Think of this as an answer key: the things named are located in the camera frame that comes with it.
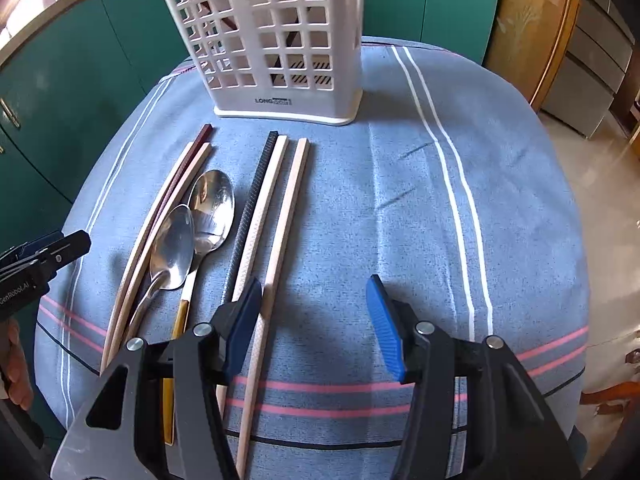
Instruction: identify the beige chopstick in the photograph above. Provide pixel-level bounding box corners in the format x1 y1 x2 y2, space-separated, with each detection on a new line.
107 143 212 361
215 135 290 413
234 137 310 480
99 141 197 376

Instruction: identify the person's left hand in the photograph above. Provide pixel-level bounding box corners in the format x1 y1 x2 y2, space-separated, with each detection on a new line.
0 319 35 411

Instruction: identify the gold handled spoon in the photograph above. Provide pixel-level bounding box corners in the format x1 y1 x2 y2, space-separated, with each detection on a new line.
162 169 236 446

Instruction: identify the white plastic utensil holder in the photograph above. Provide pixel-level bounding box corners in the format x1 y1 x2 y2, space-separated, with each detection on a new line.
151 0 367 127

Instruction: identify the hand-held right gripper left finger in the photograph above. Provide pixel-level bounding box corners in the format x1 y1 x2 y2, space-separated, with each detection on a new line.
50 277 263 480

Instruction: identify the grey drawer cabinet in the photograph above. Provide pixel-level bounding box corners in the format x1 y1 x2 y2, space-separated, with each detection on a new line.
540 0 637 140

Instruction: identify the kitchen countertop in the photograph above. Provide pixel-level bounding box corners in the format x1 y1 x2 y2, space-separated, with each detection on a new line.
0 0 156 68

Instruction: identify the wooden chair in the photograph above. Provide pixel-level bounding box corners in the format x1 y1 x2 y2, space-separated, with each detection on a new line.
580 377 640 409

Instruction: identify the blue striped tablecloth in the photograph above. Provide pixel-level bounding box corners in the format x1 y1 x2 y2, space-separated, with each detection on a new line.
34 35 593 480

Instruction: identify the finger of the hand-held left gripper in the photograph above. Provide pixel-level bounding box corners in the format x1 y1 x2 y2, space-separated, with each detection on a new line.
29 230 92 282
0 231 65 266

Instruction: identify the metal cabinet handle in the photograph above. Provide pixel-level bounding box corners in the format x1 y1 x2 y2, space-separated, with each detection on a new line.
0 97 22 129

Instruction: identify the wooden glass door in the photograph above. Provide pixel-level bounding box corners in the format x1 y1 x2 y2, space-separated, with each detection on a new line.
482 0 583 111

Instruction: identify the silver spoon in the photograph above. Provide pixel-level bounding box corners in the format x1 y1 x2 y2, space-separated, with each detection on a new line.
122 205 196 346

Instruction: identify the dark red chopstick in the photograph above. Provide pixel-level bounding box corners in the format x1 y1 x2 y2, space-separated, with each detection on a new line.
199 2 239 32
145 124 215 241

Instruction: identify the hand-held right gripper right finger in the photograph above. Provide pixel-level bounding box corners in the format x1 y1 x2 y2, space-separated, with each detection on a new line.
366 275 583 480

